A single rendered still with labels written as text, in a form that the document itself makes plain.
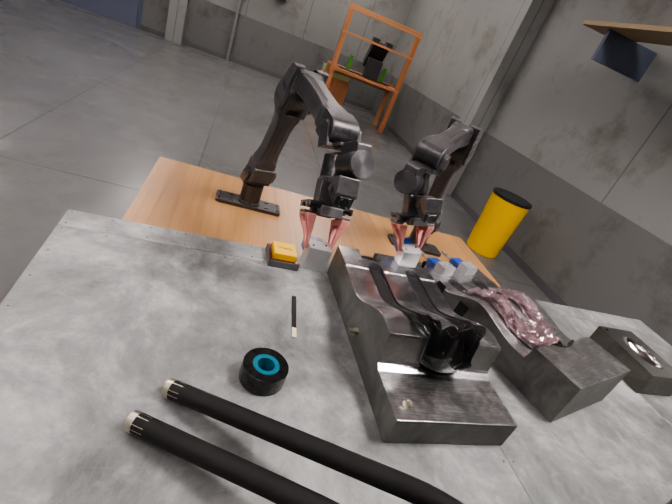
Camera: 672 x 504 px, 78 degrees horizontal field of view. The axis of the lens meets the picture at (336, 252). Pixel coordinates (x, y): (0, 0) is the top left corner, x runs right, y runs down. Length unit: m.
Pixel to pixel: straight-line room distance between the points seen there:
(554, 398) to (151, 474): 0.80
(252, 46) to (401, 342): 9.08
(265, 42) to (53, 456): 9.26
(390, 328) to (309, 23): 9.10
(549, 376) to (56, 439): 0.91
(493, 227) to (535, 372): 3.15
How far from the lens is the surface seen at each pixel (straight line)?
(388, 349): 0.78
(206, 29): 9.67
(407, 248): 1.09
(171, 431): 0.63
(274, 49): 9.64
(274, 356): 0.76
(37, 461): 0.66
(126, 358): 0.76
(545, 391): 1.07
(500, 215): 4.10
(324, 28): 9.71
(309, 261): 0.87
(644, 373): 1.45
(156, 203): 1.21
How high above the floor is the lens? 1.35
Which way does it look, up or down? 27 degrees down
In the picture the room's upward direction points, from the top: 23 degrees clockwise
